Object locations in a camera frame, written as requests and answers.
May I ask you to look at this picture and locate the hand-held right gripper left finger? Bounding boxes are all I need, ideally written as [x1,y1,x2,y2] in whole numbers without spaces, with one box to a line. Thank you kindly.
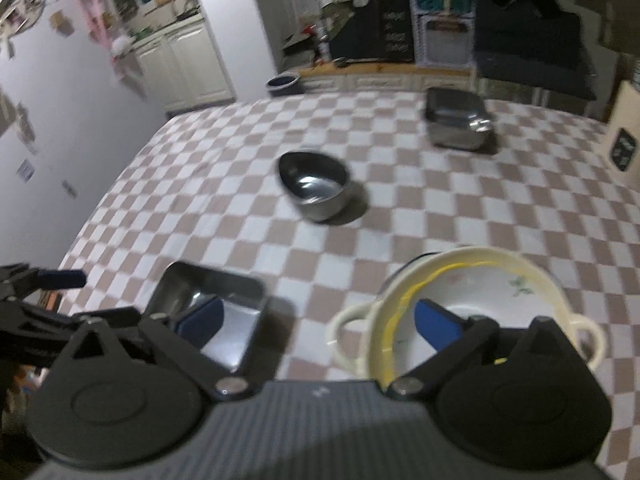
[55,297,248,402]

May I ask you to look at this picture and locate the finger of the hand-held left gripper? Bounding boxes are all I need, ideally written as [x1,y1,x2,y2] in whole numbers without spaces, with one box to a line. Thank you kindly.
[0,263,87,293]

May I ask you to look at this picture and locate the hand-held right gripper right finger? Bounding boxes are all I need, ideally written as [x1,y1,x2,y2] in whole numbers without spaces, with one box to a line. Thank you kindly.
[387,299,583,402]

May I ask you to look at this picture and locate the rectangular steel container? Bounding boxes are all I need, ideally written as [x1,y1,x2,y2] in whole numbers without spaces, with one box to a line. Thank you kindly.
[150,261,268,374]
[425,87,497,152]

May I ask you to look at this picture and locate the floral bowl with yellow rim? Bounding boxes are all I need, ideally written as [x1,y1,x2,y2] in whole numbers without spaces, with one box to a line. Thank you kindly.
[382,260,563,386]

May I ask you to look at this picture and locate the cream bowl with handles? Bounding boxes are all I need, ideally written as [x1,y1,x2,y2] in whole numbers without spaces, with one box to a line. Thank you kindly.
[327,246,607,383]

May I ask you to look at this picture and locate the round steel bowl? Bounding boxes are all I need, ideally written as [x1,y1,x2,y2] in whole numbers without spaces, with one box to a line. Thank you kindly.
[277,151,351,223]

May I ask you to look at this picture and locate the checkered tablecloth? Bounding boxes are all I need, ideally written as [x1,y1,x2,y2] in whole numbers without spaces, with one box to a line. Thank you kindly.
[57,90,640,480]

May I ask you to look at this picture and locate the white cabinets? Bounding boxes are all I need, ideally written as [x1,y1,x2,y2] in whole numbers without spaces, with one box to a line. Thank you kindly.
[135,17,236,112]

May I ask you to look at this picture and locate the dark round bin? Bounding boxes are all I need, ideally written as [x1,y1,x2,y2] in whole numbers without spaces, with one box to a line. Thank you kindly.
[266,75,302,97]

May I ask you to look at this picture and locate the wooden counter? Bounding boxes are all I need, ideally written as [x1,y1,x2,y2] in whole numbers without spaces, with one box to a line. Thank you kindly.
[300,61,476,92]

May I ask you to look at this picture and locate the cream electric kettle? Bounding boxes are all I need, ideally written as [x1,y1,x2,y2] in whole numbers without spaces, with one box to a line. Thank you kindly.
[604,80,640,187]

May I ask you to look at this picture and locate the white framed poster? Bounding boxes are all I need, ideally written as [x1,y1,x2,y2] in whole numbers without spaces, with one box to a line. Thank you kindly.
[410,0,476,68]

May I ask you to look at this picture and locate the black hanging banner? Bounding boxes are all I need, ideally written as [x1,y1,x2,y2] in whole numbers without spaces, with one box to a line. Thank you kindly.
[327,0,416,63]

